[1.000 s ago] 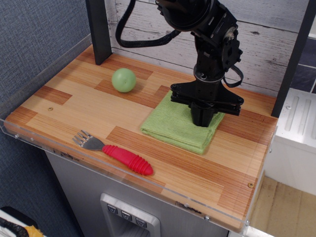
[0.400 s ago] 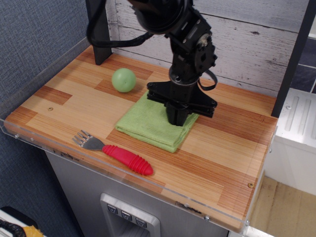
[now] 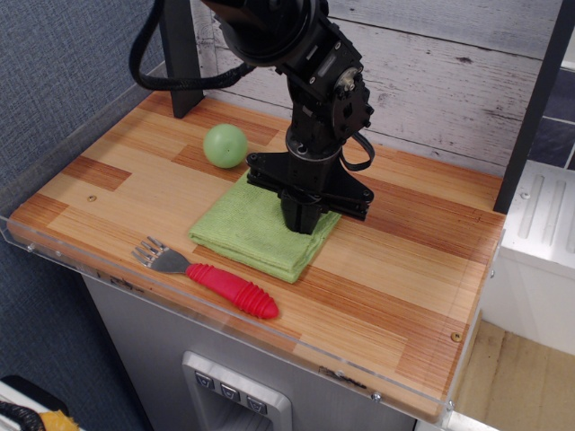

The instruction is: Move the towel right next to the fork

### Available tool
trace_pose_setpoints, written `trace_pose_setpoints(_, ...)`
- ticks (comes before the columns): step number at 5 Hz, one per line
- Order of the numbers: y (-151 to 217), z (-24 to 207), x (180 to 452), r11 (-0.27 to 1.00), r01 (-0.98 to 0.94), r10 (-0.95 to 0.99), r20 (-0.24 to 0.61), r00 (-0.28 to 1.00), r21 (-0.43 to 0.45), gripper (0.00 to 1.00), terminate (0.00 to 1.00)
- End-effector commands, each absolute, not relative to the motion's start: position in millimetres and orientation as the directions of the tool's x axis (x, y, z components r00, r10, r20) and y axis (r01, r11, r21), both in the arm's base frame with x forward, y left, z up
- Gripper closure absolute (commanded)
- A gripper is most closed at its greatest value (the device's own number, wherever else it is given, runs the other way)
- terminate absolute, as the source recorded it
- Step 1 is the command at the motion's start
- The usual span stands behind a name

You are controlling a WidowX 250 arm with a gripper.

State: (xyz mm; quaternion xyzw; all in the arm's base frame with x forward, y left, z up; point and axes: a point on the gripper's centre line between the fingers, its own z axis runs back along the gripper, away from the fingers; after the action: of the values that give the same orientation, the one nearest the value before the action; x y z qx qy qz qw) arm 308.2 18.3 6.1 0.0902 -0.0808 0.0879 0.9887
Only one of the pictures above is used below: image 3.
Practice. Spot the red handled metal fork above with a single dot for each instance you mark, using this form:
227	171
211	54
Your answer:
245	295

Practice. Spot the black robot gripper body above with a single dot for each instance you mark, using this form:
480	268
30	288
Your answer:
326	178

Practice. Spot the dark metal post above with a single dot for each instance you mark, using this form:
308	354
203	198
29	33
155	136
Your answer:
180	53
544	84

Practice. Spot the grey cabinet with dispenser panel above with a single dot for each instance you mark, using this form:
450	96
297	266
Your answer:
192	372

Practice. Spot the light green ball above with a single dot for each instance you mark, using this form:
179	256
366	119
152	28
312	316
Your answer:
225	146

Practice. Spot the yellow and black object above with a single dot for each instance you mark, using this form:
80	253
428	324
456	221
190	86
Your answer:
26	406

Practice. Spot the left dark metal post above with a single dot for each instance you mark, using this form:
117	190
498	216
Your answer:
180	53

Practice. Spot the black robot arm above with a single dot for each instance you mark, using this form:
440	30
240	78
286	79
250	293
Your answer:
330	107

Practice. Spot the green cloth napkin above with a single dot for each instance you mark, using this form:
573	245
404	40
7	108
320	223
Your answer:
246	225

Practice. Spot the white ribbed appliance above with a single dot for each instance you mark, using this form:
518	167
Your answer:
530	291

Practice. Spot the right dark metal post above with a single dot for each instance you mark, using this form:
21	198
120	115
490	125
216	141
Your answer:
544	84

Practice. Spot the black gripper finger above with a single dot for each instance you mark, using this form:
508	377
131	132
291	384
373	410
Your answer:
291	206
312	212

